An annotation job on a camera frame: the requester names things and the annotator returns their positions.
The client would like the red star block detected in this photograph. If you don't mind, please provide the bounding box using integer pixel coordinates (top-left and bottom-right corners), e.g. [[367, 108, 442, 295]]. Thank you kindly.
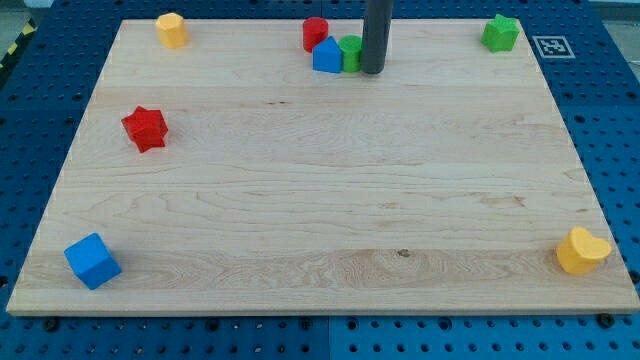
[[121, 106, 168, 153]]

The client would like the yellow heart block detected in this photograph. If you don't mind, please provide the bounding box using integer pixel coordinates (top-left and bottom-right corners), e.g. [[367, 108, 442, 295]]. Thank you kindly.
[[555, 226, 612, 275]]

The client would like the blue triangular block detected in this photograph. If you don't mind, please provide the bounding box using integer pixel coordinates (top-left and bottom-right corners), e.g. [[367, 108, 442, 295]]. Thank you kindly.
[[312, 36, 342, 73]]

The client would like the blue cube block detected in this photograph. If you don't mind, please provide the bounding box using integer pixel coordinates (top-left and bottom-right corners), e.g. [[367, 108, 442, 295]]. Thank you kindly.
[[64, 233, 122, 290]]

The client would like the green cylinder block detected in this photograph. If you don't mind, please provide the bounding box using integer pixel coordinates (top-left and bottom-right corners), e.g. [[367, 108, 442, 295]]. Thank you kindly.
[[338, 35, 362, 73]]

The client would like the yellow hexagon block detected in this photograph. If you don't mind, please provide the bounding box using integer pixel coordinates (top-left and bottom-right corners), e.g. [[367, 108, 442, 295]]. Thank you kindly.
[[155, 12, 189, 49]]

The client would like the green star block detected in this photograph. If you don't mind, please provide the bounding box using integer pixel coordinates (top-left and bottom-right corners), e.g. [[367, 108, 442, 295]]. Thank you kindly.
[[481, 14, 520, 52]]

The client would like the white fiducial marker tag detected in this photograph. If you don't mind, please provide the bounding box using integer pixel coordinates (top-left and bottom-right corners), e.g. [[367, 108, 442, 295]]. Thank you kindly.
[[533, 35, 575, 59]]

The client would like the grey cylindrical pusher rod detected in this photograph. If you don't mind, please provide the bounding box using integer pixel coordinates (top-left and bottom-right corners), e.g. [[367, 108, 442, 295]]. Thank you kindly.
[[360, 0, 394, 74]]

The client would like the red cylinder block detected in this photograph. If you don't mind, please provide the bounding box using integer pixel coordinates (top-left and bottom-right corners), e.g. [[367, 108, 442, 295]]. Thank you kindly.
[[302, 17, 329, 53]]

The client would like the light wooden board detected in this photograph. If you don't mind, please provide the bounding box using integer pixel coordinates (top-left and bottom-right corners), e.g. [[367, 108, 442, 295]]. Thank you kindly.
[[7, 19, 639, 317]]

